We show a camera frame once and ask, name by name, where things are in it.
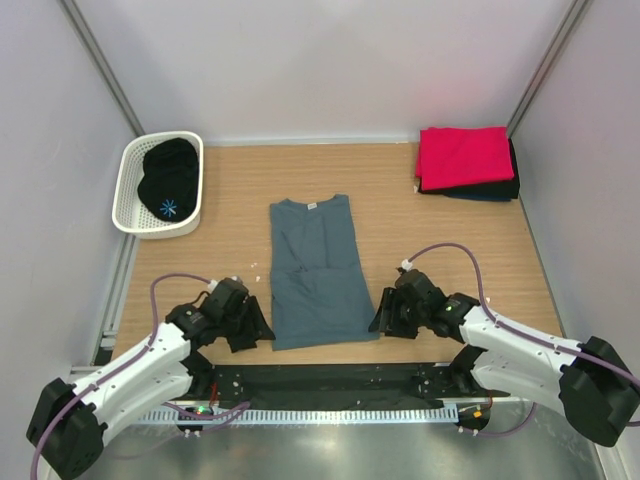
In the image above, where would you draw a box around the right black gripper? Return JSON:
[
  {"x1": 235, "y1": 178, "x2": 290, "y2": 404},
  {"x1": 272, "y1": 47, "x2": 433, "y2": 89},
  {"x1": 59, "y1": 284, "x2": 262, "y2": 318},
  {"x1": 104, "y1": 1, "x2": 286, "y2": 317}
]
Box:
[{"x1": 369, "y1": 287, "x2": 428, "y2": 340}]

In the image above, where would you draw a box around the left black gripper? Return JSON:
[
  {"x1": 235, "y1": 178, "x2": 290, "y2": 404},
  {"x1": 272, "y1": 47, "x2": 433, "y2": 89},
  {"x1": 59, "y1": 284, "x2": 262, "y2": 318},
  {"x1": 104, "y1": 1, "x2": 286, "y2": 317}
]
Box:
[{"x1": 219, "y1": 295, "x2": 274, "y2": 352}]

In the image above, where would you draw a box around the blue-grey t shirt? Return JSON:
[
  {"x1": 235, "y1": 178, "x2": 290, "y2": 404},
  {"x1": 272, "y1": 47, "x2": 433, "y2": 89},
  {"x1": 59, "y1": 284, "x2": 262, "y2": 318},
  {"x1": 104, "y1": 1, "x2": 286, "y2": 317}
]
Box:
[{"x1": 270, "y1": 194, "x2": 379, "y2": 351}]

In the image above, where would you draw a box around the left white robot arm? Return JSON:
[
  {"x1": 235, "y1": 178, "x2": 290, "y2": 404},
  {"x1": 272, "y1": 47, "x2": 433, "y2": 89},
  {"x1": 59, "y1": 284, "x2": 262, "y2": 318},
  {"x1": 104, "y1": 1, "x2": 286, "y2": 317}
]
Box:
[{"x1": 26, "y1": 277, "x2": 275, "y2": 479}]

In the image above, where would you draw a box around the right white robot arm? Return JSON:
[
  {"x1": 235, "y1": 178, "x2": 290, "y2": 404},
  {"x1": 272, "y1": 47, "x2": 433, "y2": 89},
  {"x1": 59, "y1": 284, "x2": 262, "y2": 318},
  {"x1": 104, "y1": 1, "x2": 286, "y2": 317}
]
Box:
[{"x1": 369, "y1": 270, "x2": 639, "y2": 447}]

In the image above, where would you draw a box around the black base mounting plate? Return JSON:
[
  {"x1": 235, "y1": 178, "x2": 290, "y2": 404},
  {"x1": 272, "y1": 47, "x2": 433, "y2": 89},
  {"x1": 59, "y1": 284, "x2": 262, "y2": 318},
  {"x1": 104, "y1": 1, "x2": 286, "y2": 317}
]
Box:
[{"x1": 185, "y1": 363, "x2": 488, "y2": 411}]

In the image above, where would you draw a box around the folded navy t shirt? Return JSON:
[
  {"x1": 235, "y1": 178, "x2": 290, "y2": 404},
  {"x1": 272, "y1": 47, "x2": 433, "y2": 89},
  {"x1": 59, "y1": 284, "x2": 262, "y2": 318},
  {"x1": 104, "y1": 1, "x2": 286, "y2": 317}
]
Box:
[{"x1": 445, "y1": 194, "x2": 512, "y2": 203}]

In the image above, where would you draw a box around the black t shirt in basket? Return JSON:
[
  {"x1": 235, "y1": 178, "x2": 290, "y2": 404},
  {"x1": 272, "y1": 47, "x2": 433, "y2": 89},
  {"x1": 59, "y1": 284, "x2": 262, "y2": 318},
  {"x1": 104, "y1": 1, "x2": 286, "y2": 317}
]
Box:
[{"x1": 137, "y1": 138, "x2": 199, "y2": 223}]

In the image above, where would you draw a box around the folded red t shirt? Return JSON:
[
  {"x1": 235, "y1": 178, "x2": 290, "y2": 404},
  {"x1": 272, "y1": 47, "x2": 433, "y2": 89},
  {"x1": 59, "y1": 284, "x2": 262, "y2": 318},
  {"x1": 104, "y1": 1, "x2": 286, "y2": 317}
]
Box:
[{"x1": 416, "y1": 126, "x2": 515, "y2": 191}]

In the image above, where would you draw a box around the white perforated plastic basket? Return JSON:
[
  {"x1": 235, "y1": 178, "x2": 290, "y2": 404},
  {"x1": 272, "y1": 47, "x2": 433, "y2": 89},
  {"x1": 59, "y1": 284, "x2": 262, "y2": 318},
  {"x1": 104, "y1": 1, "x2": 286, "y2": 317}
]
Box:
[{"x1": 112, "y1": 131, "x2": 204, "y2": 239}]

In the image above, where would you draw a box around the folded black t shirt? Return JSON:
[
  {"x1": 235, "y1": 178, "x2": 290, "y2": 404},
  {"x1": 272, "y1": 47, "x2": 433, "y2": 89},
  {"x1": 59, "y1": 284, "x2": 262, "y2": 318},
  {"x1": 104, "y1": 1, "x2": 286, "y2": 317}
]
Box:
[{"x1": 418, "y1": 139, "x2": 521, "y2": 200}]

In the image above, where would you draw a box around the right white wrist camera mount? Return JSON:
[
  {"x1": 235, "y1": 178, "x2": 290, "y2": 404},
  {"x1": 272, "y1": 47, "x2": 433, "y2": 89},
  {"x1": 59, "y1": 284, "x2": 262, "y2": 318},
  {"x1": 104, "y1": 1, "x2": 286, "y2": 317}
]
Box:
[{"x1": 398, "y1": 259, "x2": 413, "y2": 273}]

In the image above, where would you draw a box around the white slotted cable duct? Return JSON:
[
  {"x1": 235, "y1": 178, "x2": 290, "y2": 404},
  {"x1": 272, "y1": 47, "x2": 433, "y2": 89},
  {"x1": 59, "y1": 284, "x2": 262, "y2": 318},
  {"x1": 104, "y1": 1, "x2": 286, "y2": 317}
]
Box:
[{"x1": 136, "y1": 404, "x2": 459, "y2": 426}]

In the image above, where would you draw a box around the aluminium frame rail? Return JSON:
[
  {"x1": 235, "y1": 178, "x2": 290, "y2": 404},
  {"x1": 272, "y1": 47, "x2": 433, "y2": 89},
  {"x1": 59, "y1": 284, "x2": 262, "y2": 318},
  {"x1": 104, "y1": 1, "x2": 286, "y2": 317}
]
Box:
[{"x1": 69, "y1": 330, "x2": 117, "y2": 377}]

